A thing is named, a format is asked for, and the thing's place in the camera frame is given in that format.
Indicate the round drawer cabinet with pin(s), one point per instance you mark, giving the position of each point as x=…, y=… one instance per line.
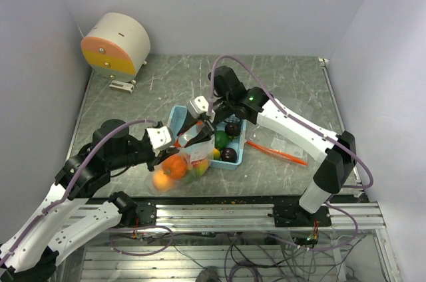
x=116, y=47

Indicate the yellow green mango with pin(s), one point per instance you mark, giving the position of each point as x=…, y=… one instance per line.
x=216, y=154

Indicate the clear orange zip bag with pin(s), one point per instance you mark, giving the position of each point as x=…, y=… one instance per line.
x=190, y=154

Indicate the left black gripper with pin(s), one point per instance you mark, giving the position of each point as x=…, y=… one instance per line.
x=155, y=157

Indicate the white bracket on table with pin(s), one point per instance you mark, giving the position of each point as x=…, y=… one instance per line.
x=127, y=87

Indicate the cherry cluster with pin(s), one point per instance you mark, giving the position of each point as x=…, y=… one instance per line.
x=200, y=164

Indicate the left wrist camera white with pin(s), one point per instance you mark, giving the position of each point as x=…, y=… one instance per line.
x=161, y=138

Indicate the light blue plastic basket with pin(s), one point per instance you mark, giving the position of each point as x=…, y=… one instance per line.
x=177, y=116

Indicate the green lime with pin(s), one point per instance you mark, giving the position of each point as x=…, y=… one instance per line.
x=221, y=139

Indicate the orange green mango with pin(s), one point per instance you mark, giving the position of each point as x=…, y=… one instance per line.
x=194, y=174

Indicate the aluminium rail frame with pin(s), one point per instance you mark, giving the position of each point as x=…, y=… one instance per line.
x=243, y=239

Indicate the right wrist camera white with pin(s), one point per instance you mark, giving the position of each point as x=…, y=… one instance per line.
x=197, y=108

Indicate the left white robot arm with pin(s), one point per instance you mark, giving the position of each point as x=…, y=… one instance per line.
x=44, y=242

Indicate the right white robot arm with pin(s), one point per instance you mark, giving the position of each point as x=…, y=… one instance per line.
x=335, y=153

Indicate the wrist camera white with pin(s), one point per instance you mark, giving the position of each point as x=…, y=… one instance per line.
x=197, y=108
x=161, y=138

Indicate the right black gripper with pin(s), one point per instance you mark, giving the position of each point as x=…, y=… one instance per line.
x=202, y=135

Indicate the pink yellow peach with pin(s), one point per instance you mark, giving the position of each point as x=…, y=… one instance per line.
x=162, y=182

